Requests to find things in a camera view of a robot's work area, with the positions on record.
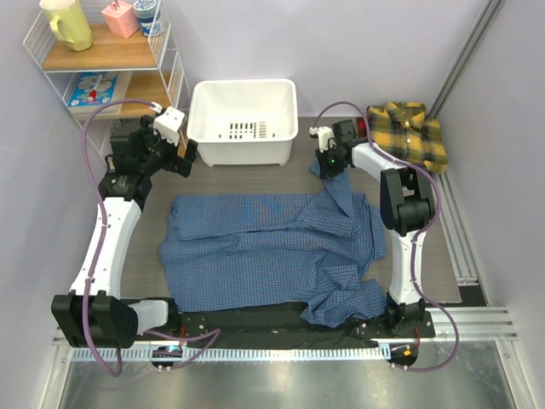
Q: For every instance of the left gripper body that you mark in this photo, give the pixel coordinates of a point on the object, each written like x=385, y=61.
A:
x=163, y=154

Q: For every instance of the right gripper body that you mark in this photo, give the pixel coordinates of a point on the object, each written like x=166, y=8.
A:
x=330, y=164

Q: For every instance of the blue checked long sleeve shirt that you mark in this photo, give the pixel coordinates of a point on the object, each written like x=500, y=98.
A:
x=249, y=250

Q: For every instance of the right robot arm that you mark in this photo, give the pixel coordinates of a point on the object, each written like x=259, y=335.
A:
x=407, y=206

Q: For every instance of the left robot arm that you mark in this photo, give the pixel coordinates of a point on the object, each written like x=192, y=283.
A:
x=93, y=309

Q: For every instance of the white plastic basket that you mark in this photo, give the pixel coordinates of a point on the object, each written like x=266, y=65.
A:
x=244, y=122

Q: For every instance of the yellow plaid folded shirt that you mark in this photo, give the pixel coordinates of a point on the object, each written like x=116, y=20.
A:
x=405, y=130

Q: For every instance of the blue white picture book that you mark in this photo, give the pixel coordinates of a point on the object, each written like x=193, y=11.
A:
x=93, y=89

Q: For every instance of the pink box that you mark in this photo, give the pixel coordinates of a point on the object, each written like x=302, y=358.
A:
x=120, y=18

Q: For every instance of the blue white round tin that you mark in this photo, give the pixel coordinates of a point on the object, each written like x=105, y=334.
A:
x=149, y=17

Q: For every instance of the yellow plastic pitcher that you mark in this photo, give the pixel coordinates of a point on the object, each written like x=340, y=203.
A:
x=68, y=23

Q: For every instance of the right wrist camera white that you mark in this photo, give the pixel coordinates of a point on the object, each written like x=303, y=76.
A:
x=325, y=137

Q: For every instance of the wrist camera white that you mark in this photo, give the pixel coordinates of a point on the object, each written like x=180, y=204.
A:
x=325, y=137
x=169, y=124

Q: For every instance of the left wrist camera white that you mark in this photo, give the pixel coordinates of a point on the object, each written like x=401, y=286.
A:
x=169, y=124

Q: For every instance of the white wire shelf rack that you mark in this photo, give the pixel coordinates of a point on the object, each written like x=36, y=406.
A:
x=109, y=54

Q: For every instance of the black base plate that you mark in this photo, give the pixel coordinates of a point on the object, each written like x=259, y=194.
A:
x=282, y=327

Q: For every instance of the white slotted cable duct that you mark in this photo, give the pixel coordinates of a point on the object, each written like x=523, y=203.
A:
x=142, y=352

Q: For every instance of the aluminium frame rail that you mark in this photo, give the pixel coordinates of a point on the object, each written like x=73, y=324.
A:
x=471, y=324

